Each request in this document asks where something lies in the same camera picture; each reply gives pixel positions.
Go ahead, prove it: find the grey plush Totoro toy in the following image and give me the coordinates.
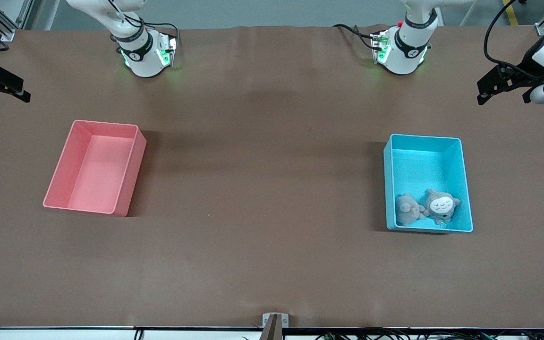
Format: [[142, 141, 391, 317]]
[[424, 188, 461, 230], [395, 194, 427, 226]]

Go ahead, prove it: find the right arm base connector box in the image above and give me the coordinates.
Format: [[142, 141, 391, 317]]
[[156, 34, 178, 68]]

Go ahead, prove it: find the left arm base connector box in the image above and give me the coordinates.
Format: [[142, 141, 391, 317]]
[[370, 29, 391, 64]]

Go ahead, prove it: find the blue plastic box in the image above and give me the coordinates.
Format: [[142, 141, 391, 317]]
[[383, 134, 474, 234]]

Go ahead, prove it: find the pink plastic box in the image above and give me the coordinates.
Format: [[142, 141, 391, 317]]
[[43, 120, 147, 217]]

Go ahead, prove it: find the brown table cover mat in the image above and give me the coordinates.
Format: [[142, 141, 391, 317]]
[[0, 25, 544, 329]]

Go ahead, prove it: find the brown stand pole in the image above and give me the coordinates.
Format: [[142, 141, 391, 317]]
[[259, 315, 283, 340]]

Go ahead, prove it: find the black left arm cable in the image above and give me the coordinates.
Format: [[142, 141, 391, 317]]
[[484, 0, 525, 71]]

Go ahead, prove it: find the black left base cable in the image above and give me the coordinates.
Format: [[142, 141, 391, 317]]
[[332, 23, 377, 51]]

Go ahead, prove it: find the black base cable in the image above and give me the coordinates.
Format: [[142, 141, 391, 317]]
[[152, 21, 179, 41], [332, 23, 377, 51]]

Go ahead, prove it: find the black right base cable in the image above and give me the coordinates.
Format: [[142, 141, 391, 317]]
[[152, 21, 179, 41]]

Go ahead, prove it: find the white table edge rail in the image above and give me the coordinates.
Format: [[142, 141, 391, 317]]
[[0, 326, 544, 340]]

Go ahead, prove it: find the black cable bundle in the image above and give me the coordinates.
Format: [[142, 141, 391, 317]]
[[314, 327, 544, 340]]

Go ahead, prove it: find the silver bracket plate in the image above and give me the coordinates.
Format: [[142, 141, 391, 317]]
[[262, 313, 289, 328]]

